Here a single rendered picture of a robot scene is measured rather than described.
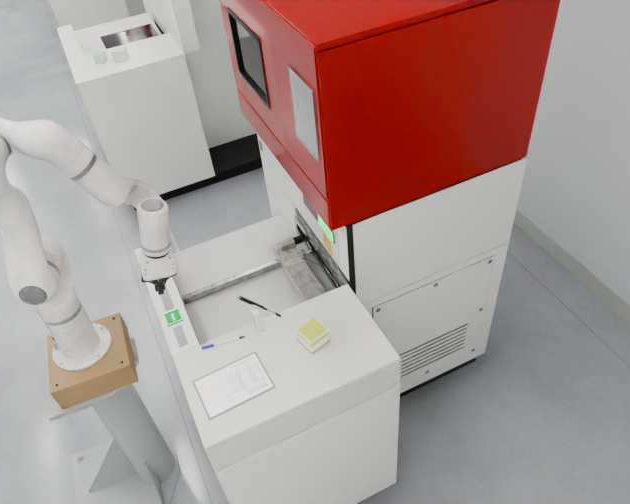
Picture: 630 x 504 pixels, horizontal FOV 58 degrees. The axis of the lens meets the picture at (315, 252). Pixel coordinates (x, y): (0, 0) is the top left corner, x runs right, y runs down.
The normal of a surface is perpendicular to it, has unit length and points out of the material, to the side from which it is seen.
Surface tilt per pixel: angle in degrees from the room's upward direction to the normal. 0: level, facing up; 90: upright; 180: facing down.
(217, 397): 0
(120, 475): 90
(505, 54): 90
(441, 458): 0
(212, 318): 0
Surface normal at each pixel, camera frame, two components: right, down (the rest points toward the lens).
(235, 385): -0.08, -0.71
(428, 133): 0.43, 0.62
